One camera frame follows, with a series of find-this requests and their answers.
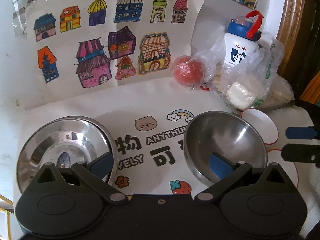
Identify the wooden door frame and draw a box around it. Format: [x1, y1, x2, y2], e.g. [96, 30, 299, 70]
[276, 0, 320, 83]

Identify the clear plastic bag of flatbread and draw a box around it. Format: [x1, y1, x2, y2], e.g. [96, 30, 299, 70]
[262, 74, 296, 109]

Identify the white red-rimmed ceramic bowl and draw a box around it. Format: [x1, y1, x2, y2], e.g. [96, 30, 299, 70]
[240, 108, 279, 146]

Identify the stainless steel bowl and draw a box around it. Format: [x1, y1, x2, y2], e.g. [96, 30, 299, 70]
[183, 111, 268, 187]

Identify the orange board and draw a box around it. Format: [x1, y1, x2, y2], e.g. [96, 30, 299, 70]
[308, 72, 320, 106]

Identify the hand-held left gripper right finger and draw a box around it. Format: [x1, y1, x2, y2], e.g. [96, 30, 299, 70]
[194, 152, 287, 204]

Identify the white and blue water bottle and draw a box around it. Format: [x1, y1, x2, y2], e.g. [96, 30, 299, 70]
[223, 10, 264, 67]

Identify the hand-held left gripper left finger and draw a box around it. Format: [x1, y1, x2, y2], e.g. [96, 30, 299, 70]
[34, 152, 125, 204]

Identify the white printed table mat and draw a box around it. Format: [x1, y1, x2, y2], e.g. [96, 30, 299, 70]
[0, 90, 320, 205]

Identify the clear green-printed plastic bag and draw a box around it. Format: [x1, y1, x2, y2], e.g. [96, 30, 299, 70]
[196, 30, 285, 112]

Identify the wrapped red tomato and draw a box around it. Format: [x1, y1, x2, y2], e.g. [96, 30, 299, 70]
[172, 55, 207, 89]

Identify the white steamed bun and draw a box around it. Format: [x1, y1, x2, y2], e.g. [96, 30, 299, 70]
[226, 81, 258, 111]

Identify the stainless steel plate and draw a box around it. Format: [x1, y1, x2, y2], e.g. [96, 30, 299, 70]
[37, 116, 118, 155]

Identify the houses drawing on paper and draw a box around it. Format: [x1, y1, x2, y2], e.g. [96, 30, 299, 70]
[25, 0, 205, 111]

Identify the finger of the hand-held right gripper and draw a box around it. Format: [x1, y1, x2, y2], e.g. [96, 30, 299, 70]
[281, 143, 320, 168]
[286, 126, 320, 140]

